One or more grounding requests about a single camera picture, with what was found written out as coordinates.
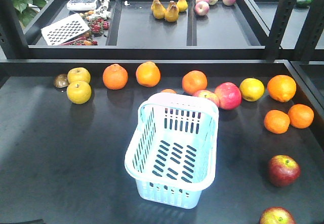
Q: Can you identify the small orange right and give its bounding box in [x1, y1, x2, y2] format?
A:
[288, 104, 314, 129]

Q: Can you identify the small orange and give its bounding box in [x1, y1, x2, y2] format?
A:
[288, 104, 314, 129]
[264, 109, 290, 134]

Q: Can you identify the white perforated board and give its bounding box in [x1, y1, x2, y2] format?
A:
[41, 14, 90, 46]

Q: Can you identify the small orange left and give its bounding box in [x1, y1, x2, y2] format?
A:
[264, 109, 290, 134]

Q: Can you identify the light blue plastic basket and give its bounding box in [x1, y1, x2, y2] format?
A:
[125, 92, 219, 209]

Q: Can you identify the dark red apple front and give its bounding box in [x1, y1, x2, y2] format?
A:
[259, 207, 296, 224]

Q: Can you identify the yellow round fruit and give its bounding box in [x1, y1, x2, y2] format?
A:
[239, 78, 265, 102]

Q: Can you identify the dark red apple middle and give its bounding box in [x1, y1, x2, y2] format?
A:
[267, 155, 301, 187]

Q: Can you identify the dark red apple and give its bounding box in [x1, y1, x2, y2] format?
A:
[259, 207, 296, 224]
[267, 155, 301, 187]

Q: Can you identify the red apple pair left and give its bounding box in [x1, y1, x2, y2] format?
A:
[193, 90, 220, 107]

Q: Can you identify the large orange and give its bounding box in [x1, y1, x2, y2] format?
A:
[267, 74, 297, 102]

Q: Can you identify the red apple pair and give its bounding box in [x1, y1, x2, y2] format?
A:
[214, 82, 242, 110]
[193, 90, 220, 107]

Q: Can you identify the red apple pair right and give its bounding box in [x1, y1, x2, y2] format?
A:
[214, 82, 242, 110]

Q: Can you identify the black wooden produce stand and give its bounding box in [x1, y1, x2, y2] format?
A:
[1, 0, 323, 223]

